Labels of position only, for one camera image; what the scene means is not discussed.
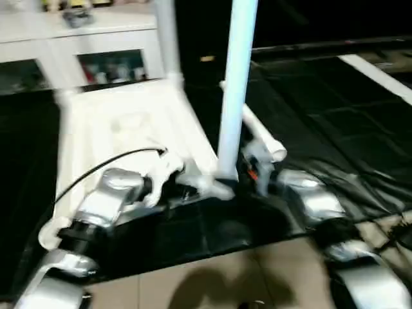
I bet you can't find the white glass-door cabinet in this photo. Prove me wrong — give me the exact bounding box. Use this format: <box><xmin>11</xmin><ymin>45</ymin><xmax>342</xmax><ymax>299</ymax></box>
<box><xmin>0</xmin><ymin>9</ymin><xmax>164</xmax><ymax>94</ymax></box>

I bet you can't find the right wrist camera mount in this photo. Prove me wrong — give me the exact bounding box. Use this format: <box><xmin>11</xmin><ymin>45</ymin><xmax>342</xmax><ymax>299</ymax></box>
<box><xmin>243</xmin><ymin>140</ymin><xmax>276</xmax><ymax>196</ymax></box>

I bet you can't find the black work mat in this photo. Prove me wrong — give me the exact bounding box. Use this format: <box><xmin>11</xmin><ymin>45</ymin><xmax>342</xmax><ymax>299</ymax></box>
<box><xmin>0</xmin><ymin>54</ymin><xmax>412</xmax><ymax>284</ymax></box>

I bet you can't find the white plastic table leg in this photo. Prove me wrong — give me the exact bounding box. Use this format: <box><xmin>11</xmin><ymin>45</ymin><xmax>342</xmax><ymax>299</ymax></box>
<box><xmin>220</xmin><ymin>80</ymin><xmax>287</xmax><ymax>162</ymax></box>
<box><xmin>216</xmin><ymin>0</ymin><xmax>260</xmax><ymax>181</ymax></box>
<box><xmin>153</xmin><ymin>0</ymin><xmax>185</xmax><ymax>88</ymax></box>
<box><xmin>38</xmin><ymin>32</ymin><xmax>80</xmax><ymax>102</ymax></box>

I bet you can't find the white flat strip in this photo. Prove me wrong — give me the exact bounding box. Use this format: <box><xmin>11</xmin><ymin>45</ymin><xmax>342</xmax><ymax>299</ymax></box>
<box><xmin>339</xmin><ymin>54</ymin><xmax>412</xmax><ymax>106</ymax></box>

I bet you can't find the white plastic table top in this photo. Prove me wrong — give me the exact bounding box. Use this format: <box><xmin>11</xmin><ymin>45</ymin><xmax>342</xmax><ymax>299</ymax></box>
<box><xmin>37</xmin><ymin>77</ymin><xmax>238</xmax><ymax>250</ymax></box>

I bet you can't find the black metal rail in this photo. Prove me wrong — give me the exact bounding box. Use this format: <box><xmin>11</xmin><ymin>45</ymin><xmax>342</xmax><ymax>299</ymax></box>
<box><xmin>250</xmin><ymin>37</ymin><xmax>412</xmax><ymax>54</ymax></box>

